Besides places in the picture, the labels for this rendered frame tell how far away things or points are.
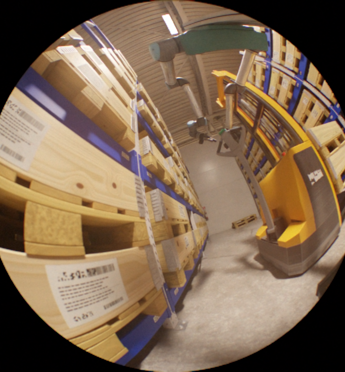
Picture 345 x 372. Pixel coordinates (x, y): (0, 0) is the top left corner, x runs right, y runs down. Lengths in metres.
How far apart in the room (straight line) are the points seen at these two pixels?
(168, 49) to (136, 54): 6.23
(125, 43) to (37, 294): 7.31
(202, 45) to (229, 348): 1.49
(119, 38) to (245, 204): 10.87
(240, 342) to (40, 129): 1.03
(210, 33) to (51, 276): 1.09
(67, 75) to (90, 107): 0.24
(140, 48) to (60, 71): 6.68
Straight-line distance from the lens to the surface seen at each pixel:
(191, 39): 0.82
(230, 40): 0.95
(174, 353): 0.77
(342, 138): 2.42
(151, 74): 7.40
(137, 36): 7.23
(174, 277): 0.80
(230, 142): 1.20
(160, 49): 0.95
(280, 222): 1.17
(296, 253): 0.96
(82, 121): 0.59
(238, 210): 6.78
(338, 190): 1.47
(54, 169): 0.33
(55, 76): 0.76
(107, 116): 0.74
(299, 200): 0.93
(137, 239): 0.46
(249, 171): 1.09
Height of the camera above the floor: 0.64
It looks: 23 degrees up
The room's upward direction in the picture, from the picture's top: 15 degrees counter-clockwise
